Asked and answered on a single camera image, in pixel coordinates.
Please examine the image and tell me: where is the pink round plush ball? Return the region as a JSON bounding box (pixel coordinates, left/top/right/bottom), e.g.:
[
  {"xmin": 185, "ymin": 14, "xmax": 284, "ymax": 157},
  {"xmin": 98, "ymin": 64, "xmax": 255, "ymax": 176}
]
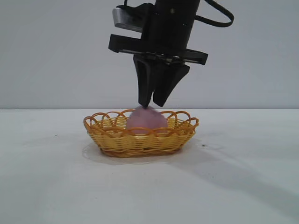
[{"xmin": 126, "ymin": 105, "xmax": 168, "ymax": 136}]

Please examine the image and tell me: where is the black cable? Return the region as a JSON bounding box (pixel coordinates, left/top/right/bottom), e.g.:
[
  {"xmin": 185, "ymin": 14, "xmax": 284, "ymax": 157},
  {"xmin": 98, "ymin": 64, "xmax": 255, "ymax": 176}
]
[{"xmin": 195, "ymin": 0, "xmax": 235, "ymax": 28}]

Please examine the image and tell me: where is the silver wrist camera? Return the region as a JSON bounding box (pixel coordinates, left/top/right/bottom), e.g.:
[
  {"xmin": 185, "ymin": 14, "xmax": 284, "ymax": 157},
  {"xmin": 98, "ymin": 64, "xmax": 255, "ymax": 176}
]
[{"xmin": 112, "ymin": 7, "xmax": 143, "ymax": 32}]

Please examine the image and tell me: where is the yellow woven wicker basket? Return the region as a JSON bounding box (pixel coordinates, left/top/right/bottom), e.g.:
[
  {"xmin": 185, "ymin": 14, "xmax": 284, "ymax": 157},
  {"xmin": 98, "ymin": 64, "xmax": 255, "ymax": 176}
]
[{"xmin": 83, "ymin": 109, "xmax": 199, "ymax": 158}]

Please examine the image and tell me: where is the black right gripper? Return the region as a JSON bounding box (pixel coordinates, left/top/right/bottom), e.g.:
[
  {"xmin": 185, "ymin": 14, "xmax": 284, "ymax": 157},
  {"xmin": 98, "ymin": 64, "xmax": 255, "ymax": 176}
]
[{"xmin": 108, "ymin": 0, "xmax": 209, "ymax": 109}]

